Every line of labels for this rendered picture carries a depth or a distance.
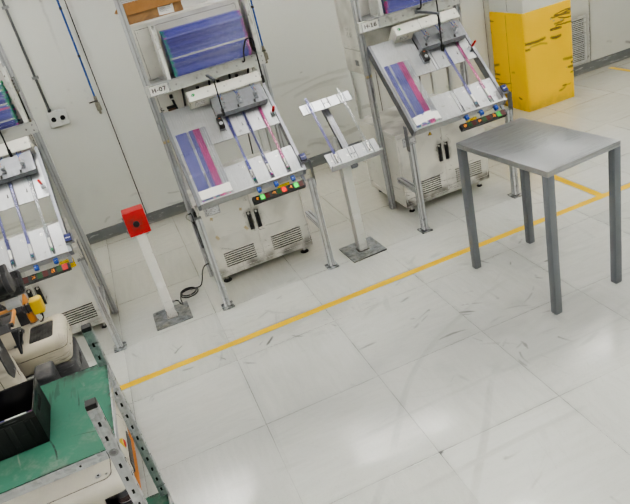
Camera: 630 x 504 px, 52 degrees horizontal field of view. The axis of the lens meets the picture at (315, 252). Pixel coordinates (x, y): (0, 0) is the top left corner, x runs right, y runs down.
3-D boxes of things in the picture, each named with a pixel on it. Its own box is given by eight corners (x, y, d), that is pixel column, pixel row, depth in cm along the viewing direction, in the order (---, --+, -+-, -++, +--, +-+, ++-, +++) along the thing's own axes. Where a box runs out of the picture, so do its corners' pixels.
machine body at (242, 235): (315, 251, 455) (294, 171, 427) (221, 286, 440) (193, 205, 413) (287, 221, 512) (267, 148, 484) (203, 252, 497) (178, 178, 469)
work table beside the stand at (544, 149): (556, 315, 331) (547, 172, 295) (472, 267, 390) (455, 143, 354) (622, 281, 344) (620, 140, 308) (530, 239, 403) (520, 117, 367)
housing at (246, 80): (262, 93, 424) (262, 79, 411) (192, 115, 414) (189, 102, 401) (258, 84, 427) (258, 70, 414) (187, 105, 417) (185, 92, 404)
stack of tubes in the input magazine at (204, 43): (253, 54, 404) (241, 9, 392) (175, 77, 393) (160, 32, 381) (248, 52, 415) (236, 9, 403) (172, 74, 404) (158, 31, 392)
